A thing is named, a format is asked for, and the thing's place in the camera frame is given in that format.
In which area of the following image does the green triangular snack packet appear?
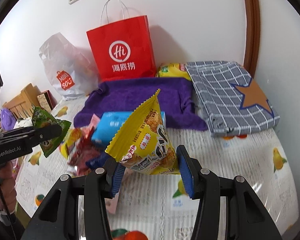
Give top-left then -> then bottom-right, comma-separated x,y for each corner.
32,107 -> 71,158

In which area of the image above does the red snack packet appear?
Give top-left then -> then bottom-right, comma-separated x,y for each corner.
60,126 -> 101,177

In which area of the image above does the yellow triangular snack packet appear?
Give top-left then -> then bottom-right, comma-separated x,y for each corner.
105,89 -> 180,175

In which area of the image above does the person's left hand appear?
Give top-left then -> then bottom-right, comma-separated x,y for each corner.
0,161 -> 17,213

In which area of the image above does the purple plush item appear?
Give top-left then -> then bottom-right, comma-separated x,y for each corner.
0,108 -> 17,131

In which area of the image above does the wooden chair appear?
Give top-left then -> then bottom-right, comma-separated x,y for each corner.
3,83 -> 40,120

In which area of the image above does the brown patterned box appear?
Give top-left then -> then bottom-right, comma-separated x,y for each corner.
37,90 -> 57,113

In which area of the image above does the white plastic Miniso bag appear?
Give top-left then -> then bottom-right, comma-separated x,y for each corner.
39,33 -> 98,100

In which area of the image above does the blue tissue pack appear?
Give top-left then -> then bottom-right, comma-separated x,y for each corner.
91,100 -> 175,161

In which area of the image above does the fruit pattern tablecloth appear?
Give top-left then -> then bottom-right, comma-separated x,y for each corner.
14,97 -> 299,240

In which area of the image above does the purple towel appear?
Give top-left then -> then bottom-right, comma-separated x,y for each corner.
74,77 -> 208,131

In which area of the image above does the grey checked star cloth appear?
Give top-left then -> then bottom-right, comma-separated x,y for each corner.
186,61 -> 280,137

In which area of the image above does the red paper shopping bag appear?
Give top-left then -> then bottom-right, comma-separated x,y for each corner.
87,15 -> 157,82

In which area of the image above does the yellow tea box bag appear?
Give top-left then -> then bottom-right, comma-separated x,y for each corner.
156,63 -> 191,81

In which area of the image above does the brown wooden door frame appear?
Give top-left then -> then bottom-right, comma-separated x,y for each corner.
243,0 -> 261,77

